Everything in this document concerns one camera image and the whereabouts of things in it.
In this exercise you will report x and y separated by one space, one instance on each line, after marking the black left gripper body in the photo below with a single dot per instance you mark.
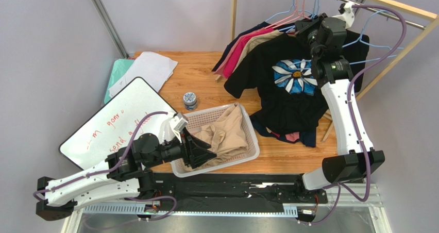
187 149

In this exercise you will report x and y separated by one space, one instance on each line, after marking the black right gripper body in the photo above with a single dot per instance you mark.
305 25

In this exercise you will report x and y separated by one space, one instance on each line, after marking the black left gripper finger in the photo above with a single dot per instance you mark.
199 159
196 143

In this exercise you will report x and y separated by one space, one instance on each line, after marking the white plastic perforated basket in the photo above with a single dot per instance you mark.
197 119

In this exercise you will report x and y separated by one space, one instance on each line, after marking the beige t shirt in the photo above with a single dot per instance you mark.
226 136

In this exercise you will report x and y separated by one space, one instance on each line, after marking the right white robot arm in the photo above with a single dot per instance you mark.
357 157

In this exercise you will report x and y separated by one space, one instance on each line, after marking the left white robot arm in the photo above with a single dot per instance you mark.
125 174

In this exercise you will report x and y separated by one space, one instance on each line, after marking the black daisy print t shirt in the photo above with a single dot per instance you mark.
280 70

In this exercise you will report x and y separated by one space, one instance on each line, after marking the tan t shirt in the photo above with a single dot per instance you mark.
255 41

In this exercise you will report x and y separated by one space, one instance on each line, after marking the magenta t shirt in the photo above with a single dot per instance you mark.
235 56

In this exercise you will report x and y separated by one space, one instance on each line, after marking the navy t shirt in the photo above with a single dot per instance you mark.
307 138

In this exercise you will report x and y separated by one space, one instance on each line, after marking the blue white round tin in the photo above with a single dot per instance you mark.
190 101

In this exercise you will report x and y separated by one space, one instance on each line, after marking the white paper sheets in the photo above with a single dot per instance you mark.
154 68

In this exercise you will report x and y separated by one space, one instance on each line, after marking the teal folder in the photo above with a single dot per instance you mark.
118 70

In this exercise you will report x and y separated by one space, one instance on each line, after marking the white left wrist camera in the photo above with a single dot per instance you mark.
178 124

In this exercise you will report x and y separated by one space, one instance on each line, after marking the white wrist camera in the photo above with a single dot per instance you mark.
346 12
178 124

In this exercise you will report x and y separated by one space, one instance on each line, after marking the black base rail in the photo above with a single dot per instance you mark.
219 192

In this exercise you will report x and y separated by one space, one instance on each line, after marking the metal hanging rail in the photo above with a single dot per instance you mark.
398 6

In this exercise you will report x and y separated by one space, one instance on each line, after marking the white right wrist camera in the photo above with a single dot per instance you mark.
346 12

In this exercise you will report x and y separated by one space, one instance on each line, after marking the white board black frame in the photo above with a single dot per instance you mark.
113 125

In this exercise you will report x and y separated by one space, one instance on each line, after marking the wooden clothes rack frame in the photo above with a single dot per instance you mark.
425 30

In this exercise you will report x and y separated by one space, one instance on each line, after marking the metal corner post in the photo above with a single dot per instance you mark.
110 27

